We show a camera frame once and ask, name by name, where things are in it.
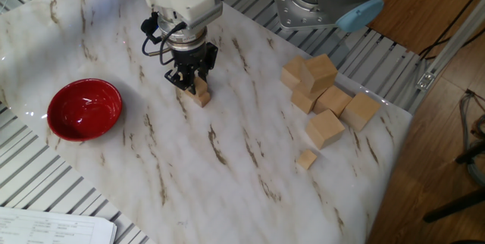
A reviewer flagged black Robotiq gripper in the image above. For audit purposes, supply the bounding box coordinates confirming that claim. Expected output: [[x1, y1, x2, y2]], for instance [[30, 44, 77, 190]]
[[164, 42, 220, 93]]

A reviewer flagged large wooden cube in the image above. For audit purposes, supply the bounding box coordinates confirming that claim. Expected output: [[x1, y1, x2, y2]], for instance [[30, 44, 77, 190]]
[[301, 53, 339, 95], [312, 86, 352, 120], [280, 55, 308, 90], [290, 83, 323, 115], [305, 108, 346, 150], [339, 92, 382, 133]]

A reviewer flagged white printed paper stack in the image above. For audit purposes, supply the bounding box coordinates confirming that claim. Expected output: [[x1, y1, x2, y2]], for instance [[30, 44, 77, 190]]
[[0, 206, 117, 244]]

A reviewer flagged white marble pattern board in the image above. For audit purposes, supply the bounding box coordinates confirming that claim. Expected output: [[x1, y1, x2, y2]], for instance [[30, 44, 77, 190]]
[[0, 0, 413, 244]]

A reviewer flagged red bowl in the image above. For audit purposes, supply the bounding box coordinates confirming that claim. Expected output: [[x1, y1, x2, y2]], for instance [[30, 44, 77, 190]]
[[46, 78, 124, 142]]

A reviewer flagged black chair base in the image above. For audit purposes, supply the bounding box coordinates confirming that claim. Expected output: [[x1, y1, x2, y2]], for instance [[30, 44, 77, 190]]
[[422, 141, 485, 224]]

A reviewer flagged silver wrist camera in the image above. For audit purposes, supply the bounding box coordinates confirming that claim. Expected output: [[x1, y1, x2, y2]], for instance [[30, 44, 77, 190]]
[[187, 0, 224, 31]]

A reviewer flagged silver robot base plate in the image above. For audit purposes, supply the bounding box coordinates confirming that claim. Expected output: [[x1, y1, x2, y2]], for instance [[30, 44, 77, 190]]
[[271, 0, 342, 31]]

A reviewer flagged aluminium frame profile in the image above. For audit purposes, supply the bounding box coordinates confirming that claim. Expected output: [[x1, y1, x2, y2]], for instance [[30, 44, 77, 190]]
[[408, 0, 485, 115]]

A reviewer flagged black floor cable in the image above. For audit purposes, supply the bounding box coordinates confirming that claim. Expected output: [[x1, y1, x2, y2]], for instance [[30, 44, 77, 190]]
[[418, 0, 485, 61]]

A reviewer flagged grey cable bundle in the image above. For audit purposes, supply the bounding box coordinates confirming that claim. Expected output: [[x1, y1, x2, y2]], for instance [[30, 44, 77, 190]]
[[458, 89, 485, 187]]

